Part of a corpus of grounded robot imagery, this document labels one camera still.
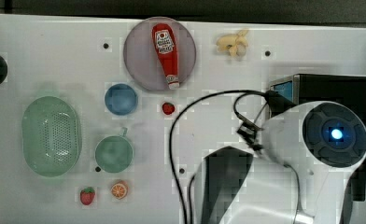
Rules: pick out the black toaster oven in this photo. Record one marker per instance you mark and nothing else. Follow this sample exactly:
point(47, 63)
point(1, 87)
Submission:
point(327, 87)

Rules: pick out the grey round plate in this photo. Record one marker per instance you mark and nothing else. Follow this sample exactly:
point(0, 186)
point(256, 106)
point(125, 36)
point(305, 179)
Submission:
point(141, 59)

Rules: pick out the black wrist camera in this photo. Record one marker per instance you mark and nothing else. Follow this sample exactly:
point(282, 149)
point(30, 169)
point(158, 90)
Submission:
point(249, 133)

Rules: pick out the blue bowl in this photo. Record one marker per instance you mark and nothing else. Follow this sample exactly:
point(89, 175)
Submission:
point(121, 99)

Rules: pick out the peeled toy banana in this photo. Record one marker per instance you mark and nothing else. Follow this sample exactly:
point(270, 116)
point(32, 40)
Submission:
point(235, 44)

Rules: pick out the large toy strawberry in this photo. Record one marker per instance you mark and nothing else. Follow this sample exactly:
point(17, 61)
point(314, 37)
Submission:
point(87, 195)

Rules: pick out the green mug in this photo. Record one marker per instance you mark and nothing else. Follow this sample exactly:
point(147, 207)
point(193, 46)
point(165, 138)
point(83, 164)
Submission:
point(115, 153)

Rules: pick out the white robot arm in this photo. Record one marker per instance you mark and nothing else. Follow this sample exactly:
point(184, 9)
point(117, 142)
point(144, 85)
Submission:
point(233, 186)

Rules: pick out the small toy strawberry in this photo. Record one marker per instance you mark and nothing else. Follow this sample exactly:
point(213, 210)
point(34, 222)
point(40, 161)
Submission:
point(168, 108)

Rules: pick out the red ketchup bottle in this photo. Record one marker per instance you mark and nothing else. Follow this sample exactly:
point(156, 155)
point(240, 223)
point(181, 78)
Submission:
point(165, 46)

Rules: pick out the green perforated basket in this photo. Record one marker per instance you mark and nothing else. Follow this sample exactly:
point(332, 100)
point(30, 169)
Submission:
point(51, 136)

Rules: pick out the toy orange slice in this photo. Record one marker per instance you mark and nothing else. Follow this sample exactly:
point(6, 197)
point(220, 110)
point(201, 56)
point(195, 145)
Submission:
point(120, 190)

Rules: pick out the blue glass oven door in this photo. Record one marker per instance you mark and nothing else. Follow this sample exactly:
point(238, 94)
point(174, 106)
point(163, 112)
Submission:
point(285, 89)

